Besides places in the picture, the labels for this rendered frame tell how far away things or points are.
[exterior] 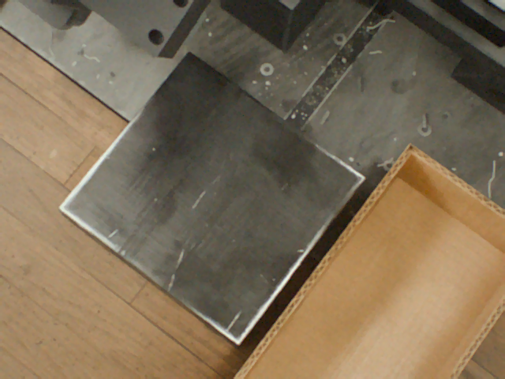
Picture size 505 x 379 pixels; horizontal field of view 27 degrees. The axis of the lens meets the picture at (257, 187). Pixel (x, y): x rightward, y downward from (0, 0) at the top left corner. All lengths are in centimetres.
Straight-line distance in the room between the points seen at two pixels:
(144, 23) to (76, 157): 25
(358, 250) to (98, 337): 21
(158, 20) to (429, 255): 32
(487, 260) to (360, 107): 15
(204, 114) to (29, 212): 15
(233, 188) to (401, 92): 16
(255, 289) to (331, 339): 7
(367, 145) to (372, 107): 3
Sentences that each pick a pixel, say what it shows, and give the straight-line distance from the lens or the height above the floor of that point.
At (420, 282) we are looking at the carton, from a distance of 81.
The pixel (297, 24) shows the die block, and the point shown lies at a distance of 82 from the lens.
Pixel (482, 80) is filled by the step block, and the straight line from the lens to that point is 83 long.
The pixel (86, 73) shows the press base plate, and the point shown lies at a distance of 85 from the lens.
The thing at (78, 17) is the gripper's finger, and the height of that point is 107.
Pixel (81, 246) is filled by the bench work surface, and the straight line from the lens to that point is 81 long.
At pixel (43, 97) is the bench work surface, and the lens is 85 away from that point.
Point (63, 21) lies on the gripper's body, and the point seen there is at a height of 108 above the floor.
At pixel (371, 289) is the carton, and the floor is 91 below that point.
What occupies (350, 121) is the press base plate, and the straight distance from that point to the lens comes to 84.
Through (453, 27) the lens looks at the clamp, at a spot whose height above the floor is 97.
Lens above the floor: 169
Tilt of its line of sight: 75 degrees down
